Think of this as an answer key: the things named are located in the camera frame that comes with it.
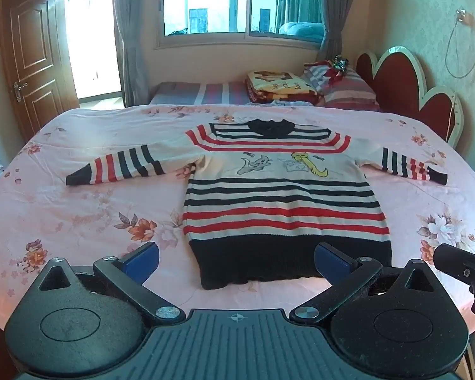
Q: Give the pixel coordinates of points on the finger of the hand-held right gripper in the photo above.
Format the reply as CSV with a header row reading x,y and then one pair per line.
x,y
455,261

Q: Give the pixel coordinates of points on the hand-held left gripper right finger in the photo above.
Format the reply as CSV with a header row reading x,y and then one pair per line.
x,y
332,263

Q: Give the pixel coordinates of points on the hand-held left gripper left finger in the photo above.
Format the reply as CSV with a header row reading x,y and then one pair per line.
x,y
142,261

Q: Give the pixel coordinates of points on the striped knit cartoon sweater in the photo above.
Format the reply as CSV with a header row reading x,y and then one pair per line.
x,y
285,206

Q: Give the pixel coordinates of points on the pink floral bedsheet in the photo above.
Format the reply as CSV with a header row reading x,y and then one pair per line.
x,y
83,190

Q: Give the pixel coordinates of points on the red striped pillow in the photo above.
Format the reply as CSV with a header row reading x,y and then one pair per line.
x,y
348,93

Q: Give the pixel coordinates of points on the red white scalloped headboard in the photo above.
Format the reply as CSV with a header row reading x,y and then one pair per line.
x,y
399,83

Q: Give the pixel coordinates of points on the folded yellow red blanket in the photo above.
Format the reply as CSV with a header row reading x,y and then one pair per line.
x,y
277,83

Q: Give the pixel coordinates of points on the folded grey striped cloth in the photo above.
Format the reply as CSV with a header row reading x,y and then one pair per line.
x,y
316,75

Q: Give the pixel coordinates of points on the shiny ribbon bow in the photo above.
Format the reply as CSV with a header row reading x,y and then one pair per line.
x,y
338,63

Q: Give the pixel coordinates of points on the grey curtain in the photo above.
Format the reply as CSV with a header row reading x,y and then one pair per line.
x,y
336,16
130,47

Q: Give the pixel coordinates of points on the brown wooden door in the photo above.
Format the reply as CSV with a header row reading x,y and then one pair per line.
x,y
31,47

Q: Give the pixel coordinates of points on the wall socket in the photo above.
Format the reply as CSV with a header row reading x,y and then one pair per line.
x,y
464,16

